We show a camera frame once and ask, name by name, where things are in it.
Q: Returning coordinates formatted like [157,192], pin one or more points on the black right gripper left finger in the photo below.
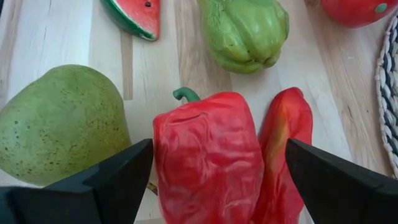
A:
[109,199]

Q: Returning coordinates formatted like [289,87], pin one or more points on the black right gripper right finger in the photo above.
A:
[342,199]

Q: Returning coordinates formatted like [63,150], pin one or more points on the green speckled pear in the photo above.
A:
[62,124]

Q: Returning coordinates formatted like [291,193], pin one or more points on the long red pepper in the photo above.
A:
[286,118]

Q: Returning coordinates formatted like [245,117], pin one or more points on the red bell pepper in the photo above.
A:
[208,155]

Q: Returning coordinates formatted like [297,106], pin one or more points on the watermelon slice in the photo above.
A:
[140,15]

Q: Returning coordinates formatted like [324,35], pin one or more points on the orange red mango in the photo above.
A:
[351,12]

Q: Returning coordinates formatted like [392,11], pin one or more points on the round woven placemat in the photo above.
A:
[388,93]

